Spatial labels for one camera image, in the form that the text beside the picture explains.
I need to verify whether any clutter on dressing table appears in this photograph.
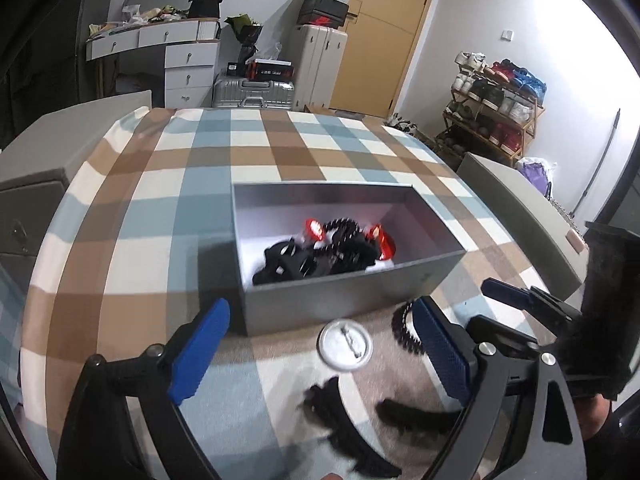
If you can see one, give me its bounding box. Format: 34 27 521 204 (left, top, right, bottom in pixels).
87 2 193 41

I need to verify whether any grey cabinet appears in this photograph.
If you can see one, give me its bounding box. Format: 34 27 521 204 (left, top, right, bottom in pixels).
457 152 591 301
0 89 153 271

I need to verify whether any dark flower bouquet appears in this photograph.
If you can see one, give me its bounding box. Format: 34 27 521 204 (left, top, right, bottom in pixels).
224 14 265 61

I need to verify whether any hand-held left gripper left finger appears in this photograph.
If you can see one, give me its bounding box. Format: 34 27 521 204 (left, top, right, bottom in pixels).
57 298 232 480

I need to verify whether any tall dark wardrobe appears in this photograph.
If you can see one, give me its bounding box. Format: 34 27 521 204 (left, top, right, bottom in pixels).
0 0 88 151

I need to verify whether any purple bag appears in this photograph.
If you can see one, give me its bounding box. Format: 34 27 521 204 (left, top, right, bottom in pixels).
517 157 558 196

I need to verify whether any black box with red stripe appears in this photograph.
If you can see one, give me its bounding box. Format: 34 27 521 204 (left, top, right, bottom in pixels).
246 59 296 81

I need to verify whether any silver ribbed suitcase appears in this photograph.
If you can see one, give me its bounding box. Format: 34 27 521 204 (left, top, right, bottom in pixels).
212 75 297 110

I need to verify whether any person's right hand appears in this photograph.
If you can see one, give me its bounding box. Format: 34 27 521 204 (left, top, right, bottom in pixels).
575 392 618 433

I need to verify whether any black claw hair clip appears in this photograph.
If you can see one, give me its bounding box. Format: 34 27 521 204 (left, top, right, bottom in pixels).
251 240 323 286

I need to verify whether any white dressing table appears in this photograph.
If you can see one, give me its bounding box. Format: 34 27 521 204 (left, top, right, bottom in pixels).
85 17 222 108

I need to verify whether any pile of slippers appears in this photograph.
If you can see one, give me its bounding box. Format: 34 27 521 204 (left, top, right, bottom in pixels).
382 112 423 136

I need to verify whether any grey cardboard box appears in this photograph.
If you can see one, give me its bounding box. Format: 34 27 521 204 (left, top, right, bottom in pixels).
231 182 467 337

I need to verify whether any black bow hair clip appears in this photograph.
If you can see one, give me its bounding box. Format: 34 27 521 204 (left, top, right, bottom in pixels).
320 240 381 276

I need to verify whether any black and red shoe box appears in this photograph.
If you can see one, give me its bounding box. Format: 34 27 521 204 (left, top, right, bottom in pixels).
297 12 346 28

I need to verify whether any wooden shoe rack with shoes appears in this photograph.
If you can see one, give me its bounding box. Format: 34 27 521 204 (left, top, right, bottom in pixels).
440 51 547 156

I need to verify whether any checked tablecloth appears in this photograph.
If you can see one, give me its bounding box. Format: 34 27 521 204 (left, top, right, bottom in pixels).
17 105 586 480

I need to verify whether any black spiral hair tie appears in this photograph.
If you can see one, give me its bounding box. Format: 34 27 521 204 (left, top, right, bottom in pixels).
322 217 368 246
391 297 428 358

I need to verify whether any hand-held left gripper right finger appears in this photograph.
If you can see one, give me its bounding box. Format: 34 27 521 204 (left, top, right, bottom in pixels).
411 296 587 480

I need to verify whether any wooden door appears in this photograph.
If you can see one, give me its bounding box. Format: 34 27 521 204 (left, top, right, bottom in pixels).
330 0 443 118

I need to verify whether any white upright suitcase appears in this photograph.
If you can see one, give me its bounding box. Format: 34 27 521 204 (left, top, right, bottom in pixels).
292 22 348 111

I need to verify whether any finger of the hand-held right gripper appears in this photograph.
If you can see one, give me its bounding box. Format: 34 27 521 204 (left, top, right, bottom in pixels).
480 278 585 333
465 314 562 361

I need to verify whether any round pin badge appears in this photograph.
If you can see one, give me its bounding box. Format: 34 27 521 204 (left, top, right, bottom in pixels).
317 319 374 372

